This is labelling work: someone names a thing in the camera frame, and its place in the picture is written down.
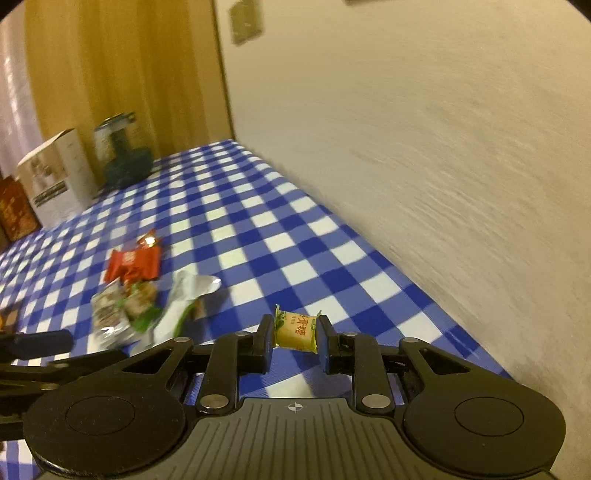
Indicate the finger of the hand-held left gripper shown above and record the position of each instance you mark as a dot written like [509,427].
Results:
[44,344]

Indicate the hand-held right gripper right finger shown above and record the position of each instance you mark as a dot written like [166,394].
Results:
[323,344]

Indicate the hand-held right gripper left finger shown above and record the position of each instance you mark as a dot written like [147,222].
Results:
[267,344]

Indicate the yellow candy packet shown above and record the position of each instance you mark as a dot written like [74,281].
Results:
[295,331]

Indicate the clear silver snack packet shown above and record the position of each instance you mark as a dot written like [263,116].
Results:
[110,316]

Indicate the green snack packet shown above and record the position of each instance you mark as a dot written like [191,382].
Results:
[142,304]

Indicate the white green snack wrapper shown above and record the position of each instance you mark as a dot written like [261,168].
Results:
[182,295]

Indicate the small red gold candy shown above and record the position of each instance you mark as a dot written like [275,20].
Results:
[147,239]

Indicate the blue white checked tablecloth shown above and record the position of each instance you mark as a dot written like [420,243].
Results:
[258,230]

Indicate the red snack packet white label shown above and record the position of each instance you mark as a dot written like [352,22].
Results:
[134,264]

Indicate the dark red tin box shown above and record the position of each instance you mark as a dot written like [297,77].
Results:
[16,210]

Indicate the white printed carton box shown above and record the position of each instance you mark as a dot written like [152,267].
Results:
[57,177]

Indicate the glass jar with green base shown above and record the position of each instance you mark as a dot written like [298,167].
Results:
[123,152]

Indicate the sheer patterned curtain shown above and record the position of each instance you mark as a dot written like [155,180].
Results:
[16,101]

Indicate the wooden door panel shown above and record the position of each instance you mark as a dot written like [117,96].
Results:
[138,74]

